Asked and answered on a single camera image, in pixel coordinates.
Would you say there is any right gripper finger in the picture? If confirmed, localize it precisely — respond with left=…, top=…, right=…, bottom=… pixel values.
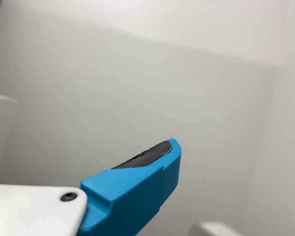
left=79, top=138, right=182, bottom=236

